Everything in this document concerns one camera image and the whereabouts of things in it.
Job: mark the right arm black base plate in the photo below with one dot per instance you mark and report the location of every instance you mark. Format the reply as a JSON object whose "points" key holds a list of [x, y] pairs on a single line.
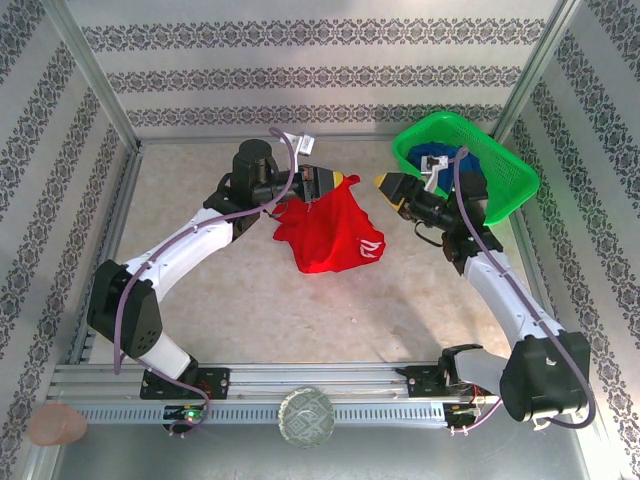
{"points": [[420, 382]]}

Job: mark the aluminium table side rail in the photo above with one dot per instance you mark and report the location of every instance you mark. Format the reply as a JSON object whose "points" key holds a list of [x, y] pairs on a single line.
{"points": [[525, 255], [124, 200]]}

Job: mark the aluminium frame post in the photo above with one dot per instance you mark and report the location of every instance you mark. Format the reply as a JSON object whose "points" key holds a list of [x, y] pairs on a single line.
{"points": [[90, 70], [537, 65]]}

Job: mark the red t-shirt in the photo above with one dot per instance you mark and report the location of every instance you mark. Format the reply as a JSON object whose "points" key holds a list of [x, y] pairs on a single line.
{"points": [[330, 235]]}

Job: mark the small controller board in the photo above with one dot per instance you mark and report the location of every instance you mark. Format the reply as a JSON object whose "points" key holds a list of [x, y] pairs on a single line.
{"points": [[462, 410], [187, 414]]}

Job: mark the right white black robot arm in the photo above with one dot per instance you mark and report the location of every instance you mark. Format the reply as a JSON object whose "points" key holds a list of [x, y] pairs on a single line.
{"points": [[500, 290]]}

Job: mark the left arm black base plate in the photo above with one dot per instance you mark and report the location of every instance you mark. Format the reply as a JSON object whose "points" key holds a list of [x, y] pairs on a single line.
{"points": [[215, 382]]}

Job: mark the green plastic mesh basket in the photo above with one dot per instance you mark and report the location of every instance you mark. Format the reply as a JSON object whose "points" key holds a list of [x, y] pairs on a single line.
{"points": [[505, 165]]}

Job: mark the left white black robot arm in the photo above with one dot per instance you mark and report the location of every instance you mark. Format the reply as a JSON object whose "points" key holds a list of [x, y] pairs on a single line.
{"points": [[180, 245]]}

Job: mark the aluminium table edge rail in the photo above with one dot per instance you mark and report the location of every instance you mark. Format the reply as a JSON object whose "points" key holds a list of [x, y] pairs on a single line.
{"points": [[200, 139]]}

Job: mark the pink translucent cup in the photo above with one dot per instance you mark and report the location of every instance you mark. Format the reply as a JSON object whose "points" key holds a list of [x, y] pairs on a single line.
{"points": [[56, 425]]}

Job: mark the blue cloth garment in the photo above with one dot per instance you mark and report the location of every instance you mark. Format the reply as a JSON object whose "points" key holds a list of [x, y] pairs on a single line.
{"points": [[420, 155]]}

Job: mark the round patterned glass disc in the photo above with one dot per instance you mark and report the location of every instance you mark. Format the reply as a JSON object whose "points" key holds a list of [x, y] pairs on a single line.
{"points": [[306, 417]]}

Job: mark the long aluminium mounting rail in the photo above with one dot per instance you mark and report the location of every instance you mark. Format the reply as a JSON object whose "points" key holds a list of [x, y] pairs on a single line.
{"points": [[320, 380]]}

